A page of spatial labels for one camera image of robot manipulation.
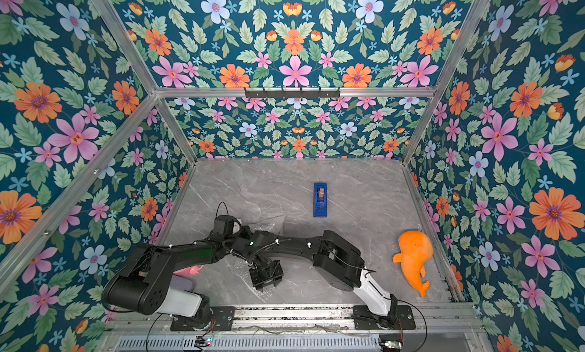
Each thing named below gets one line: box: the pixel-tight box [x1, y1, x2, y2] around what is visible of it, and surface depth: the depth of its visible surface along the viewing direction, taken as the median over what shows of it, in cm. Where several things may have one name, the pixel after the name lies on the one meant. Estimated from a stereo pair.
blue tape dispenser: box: [313, 182, 328, 218], surface depth 100 cm
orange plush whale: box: [392, 230, 433, 299], surface depth 82 cm
